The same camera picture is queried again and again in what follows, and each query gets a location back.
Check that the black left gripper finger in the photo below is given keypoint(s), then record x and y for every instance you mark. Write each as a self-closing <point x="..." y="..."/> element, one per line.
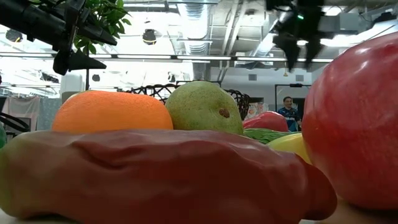
<point x="77" y="62"/>
<point x="99" y="34"/>

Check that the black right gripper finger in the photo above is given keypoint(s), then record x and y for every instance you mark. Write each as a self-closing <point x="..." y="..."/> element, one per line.
<point x="313" y="51"/>
<point x="289" y="53"/>

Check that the orange fruit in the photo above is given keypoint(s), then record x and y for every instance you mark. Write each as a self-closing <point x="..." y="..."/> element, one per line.
<point x="109" y="112"/>

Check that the green speckled pear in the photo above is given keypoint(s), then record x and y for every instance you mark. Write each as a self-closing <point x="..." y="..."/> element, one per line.
<point x="199" y="109"/>

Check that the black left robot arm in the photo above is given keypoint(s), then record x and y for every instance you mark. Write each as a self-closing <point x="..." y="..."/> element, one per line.
<point x="25" y="18"/>

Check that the dark wicker basket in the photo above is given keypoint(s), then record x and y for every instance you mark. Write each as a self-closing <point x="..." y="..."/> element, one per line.
<point x="241" y="101"/>

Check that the green leafy plant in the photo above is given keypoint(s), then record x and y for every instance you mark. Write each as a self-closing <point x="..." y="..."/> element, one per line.
<point x="105" y="15"/>

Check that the black round ceiling lamp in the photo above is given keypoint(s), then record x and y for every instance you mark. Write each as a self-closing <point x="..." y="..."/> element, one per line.
<point x="14" y="35"/>
<point x="149" y="36"/>

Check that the person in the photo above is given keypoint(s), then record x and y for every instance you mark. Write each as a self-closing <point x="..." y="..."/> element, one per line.
<point x="289" y="116"/>

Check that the red bell pepper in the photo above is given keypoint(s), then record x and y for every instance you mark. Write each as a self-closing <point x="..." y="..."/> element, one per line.
<point x="267" y="121"/>

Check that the white cloth cover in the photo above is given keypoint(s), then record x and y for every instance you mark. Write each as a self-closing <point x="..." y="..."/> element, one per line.
<point x="21" y="109"/>

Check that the large red apple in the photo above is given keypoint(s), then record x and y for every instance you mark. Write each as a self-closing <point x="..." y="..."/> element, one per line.
<point x="357" y="124"/>

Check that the green cucumber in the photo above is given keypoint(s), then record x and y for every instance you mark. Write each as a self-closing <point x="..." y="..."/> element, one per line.
<point x="264" y="135"/>

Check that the yellow squash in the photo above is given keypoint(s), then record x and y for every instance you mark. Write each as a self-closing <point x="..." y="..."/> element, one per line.
<point x="292" y="144"/>

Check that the long red green vegetable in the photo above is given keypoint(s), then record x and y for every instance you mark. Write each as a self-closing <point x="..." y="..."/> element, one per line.
<point x="155" y="174"/>

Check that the silver ventilation duct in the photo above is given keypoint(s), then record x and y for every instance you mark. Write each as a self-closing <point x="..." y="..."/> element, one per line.
<point x="194" y="28"/>

